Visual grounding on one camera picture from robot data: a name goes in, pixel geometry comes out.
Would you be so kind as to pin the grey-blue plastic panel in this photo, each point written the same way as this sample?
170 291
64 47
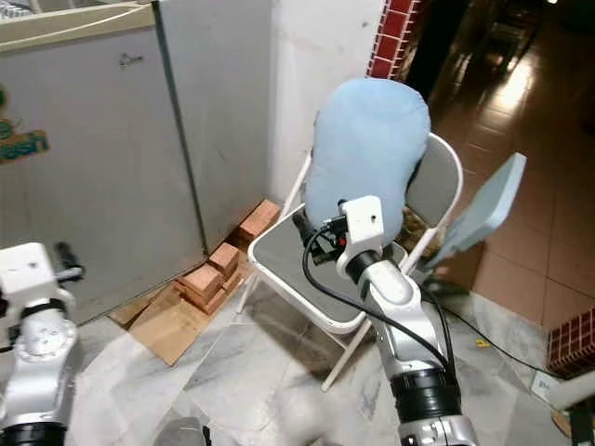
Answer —
483 209

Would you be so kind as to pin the grey robot leg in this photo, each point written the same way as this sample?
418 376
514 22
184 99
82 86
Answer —
181 433

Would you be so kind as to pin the light blue pillow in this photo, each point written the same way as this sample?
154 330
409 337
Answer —
367 149

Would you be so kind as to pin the single red brick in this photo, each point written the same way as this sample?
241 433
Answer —
260 221

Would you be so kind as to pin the white folding chair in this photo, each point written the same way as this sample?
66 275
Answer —
297 269

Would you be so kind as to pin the brown cardboard sheet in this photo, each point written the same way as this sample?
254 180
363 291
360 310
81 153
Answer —
167 325

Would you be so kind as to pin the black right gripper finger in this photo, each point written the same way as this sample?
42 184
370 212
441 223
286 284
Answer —
341 206
305 229

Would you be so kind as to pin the red brick stack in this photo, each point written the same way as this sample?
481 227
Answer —
204 279

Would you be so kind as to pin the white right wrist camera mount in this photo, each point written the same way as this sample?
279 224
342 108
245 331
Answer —
363 225

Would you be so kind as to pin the green and orange logo sticker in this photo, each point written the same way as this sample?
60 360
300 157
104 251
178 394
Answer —
19 139

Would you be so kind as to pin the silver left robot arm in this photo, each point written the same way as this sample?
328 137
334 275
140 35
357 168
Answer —
42 372

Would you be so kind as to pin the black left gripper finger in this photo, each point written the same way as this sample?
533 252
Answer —
70 260

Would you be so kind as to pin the small metal door latch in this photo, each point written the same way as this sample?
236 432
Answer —
131 60

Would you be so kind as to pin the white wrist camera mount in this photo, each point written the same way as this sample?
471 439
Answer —
363 225
30 271

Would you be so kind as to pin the red tiled block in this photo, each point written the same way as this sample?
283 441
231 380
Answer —
572 344

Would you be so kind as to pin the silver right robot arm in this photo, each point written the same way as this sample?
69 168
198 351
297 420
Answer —
404 316

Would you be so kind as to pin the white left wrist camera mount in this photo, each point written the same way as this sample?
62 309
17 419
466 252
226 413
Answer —
30 271

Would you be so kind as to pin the fridge door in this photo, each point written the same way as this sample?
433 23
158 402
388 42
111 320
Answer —
102 204

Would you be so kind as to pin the white power strip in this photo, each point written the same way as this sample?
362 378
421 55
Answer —
567 390

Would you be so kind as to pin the fridge cabinet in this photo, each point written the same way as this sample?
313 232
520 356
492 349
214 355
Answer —
228 121

